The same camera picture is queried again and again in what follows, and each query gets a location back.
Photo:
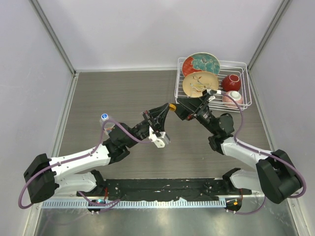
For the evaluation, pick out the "cream floral plate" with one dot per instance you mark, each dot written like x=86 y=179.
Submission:
x=194 y=83

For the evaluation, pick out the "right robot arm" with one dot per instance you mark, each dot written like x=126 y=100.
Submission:
x=274 y=174

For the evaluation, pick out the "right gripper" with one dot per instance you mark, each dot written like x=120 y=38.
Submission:
x=191 y=107

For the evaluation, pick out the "white slotted cable duct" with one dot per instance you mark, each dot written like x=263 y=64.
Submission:
x=181 y=203

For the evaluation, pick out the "red and teal plate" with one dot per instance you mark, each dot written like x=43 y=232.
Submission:
x=199 y=62

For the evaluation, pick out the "pink patterned bowl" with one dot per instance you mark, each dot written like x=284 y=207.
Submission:
x=231 y=96

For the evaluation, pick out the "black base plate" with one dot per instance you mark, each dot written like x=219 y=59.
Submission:
x=165 y=190

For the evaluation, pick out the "red bowl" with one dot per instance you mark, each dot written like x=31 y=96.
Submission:
x=231 y=83

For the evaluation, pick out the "white wire dish rack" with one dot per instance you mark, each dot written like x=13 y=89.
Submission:
x=227 y=68

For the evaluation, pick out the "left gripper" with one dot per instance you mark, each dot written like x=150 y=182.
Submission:
x=160 y=112

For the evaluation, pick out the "clear plastic water bottle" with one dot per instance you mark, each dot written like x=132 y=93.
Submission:
x=107 y=125

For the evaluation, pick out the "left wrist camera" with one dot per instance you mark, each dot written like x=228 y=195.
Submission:
x=160 y=139

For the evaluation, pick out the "orange bottle cap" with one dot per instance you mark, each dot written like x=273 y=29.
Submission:
x=172 y=107

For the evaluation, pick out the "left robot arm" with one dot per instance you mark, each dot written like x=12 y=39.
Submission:
x=47 y=176

